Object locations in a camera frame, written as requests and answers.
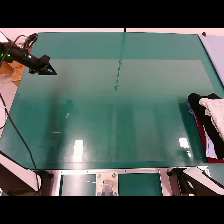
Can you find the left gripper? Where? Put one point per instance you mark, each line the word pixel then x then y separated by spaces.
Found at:
pixel 38 63

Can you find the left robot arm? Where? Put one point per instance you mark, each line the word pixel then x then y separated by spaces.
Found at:
pixel 16 54

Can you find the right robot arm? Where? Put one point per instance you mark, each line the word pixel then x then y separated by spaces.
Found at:
pixel 200 176

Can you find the silver frame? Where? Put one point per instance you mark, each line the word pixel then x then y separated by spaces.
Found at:
pixel 106 178

